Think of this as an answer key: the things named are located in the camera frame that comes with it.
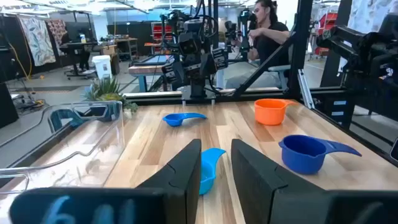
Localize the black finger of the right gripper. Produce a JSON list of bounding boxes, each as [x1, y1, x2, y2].
[[211, 47, 229, 71], [161, 62, 180, 85]]

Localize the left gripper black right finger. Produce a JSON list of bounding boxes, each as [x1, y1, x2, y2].
[[230, 139, 398, 224]]

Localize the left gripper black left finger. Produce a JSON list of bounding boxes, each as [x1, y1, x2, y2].
[[9, 139, 202, 224]]

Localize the teal measuring cup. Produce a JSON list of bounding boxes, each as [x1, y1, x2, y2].
[[198, 147, 227, 196]]

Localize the small blue measuring cup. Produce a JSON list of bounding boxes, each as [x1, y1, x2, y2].
[[162, 112, 208, 128]]

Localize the purple measuring cup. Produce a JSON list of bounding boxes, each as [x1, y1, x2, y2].
[[279, 134, 363, 175]]

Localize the red measuring cup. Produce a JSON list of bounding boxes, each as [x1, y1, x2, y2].
[[254, 98, 298, 126]]

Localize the clear plastic basket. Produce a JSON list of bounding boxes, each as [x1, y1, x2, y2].
[[0, 100, 126, 200]]

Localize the wooden table blue legs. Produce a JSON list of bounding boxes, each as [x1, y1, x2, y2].
[[128, 54, 177, 93]]

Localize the red storage shelf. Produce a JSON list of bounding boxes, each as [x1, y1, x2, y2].
[[150, 21, 174, 53]]

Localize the person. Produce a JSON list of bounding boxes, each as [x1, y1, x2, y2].
[[225, 0, 292, 90]]

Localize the grey office chair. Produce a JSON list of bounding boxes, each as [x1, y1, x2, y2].
[[267, 64, 292, 91]]

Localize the potted succulent plant black pot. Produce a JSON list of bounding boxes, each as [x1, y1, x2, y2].
[[81, 77, 140, 113]]

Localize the white bin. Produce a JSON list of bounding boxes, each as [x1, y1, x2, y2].
[[91, 55, 113, 79]]

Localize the silver aluminium bar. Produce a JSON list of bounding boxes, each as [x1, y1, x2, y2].
[[297, 68, 315, 110]]

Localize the black desk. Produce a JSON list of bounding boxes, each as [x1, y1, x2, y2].
[[58, 41, 98, 79]]

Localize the red storage bins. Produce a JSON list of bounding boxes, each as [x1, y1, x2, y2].
[[316, 12, 338, 57]]

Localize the patterned hanging cloth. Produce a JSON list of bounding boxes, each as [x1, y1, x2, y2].
[[46, 19, 68, 57], [17, 17, 57, 67]]

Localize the black equipment beside table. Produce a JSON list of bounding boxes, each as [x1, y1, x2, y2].
[[316, 14, 398, 94]]

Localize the black cabinet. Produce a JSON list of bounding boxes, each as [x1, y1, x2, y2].
[[0, 81, 19, 129]]

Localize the black aluminium table frame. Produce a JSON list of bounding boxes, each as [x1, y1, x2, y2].
[[123, 86, 398, 167]]

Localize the black upright gantry post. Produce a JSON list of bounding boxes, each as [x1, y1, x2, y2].
[[231, 0, 314, 100]]

